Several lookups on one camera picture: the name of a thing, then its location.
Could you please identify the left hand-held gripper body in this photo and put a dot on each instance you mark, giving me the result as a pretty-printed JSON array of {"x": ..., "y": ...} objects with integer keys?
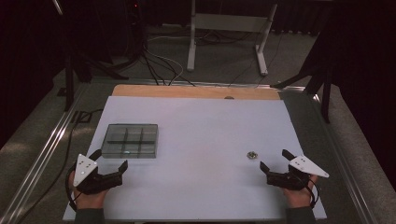
[{"x": 85, "y": 169}]

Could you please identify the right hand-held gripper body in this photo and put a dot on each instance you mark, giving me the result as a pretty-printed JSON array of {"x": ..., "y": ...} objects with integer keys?
[{"x": 291, "y": 180}]

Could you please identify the clear plastic compartment box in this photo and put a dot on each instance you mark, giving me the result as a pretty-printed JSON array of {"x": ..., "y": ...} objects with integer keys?
[{"x": 130, "y": 141}]

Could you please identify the person's right hand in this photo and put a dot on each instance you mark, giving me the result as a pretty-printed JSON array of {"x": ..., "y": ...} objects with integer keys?
[{"x": 299, "y": 198}]

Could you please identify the person's left hand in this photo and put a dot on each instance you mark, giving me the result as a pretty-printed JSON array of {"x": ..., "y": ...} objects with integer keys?
[{"x": 90, "y": 200}]

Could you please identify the black metal stand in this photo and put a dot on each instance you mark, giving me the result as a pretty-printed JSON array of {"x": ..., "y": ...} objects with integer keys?
[
  {"x": 326, "y": 99},
  {"x": 69, "y": 84}
]

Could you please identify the white table cover sheet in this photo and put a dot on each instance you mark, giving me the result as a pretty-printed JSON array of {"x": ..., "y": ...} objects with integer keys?
[{"x": 199, "y": 124}]

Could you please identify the round table grommet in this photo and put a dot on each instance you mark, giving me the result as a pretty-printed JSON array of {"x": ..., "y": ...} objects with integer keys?
[{"x": 229, "y": 97}]

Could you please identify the dark equipment rack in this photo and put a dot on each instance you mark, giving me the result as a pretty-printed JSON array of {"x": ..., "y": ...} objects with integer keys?
[{"x": 134, "y": 28}]

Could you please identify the aluminium floor rail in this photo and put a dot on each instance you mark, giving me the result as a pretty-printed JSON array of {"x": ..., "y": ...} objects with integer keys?
[
  {"x": 46, "y": 149},
  {"x": 345, "y": 168}
]

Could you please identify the white metal table frame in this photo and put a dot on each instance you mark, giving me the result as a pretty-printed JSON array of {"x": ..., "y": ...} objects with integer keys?
[{"x": 229, "y": 22}]

